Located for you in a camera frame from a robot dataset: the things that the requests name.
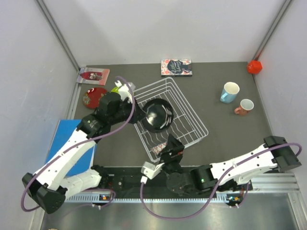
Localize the salmon pink mug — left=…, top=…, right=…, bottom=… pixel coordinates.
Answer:
left=234, top=99, right=254, bottom=116

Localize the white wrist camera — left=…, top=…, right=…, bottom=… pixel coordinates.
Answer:
left=115, top=80, right=136, bottom=104
left=141, top=162, right=164, bottom=184

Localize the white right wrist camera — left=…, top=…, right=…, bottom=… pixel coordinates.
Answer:
left=141, top=162, right=164, bottom=184

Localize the white wire dish rack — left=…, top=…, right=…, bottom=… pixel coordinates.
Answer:
left=134, top=77, right=209, bottom=163

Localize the red patterned white bowl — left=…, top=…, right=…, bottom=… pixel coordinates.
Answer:
left=151, top=142, right=167, bottom=155

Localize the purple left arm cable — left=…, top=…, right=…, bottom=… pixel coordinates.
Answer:
left=21, top=76, right=136, bottom=213

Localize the lime green plate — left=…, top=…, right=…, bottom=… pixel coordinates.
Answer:
left=111, top=87, right=119, bottom=93

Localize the pink cover book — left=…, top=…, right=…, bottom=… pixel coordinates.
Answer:
left=76, top=67, right=110, bottom=86

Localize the red cube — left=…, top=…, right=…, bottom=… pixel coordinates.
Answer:
left=247, top=60, right=262, bottom=74

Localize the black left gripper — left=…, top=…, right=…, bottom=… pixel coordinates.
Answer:
left=108, top=97, right=147, bottom=125

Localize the blue foam pad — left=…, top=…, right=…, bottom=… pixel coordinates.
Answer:
left=45, top=119, right=96, bottom=177

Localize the light blue mug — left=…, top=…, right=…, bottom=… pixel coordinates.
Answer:
left=220, top=82, right=240, bottom=104

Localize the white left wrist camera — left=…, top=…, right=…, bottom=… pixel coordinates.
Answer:
left=115, top=80, right=136, bottom=104

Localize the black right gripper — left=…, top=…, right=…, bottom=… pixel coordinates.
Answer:
left=154, top=133, right=185, bottom=175

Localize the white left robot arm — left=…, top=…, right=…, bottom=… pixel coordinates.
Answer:
left=22, top=92, right=146, bottom=214

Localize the floral Little Women book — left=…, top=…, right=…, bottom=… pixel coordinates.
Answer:
left=161, top=58, right=192, bottom=77

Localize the grey slotted cable duct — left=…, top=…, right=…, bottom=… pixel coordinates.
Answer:
left=65, top=192, right=239, bottom=203

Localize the dark red plate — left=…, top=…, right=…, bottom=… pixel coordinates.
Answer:
left=83, top=87, right=107, bottom=109

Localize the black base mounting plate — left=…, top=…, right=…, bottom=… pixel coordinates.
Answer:
left=81, top=165, right=252, bottom=192

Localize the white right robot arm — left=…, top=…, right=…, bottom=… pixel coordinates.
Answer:
left=159, top=136, right=302, bottom=196

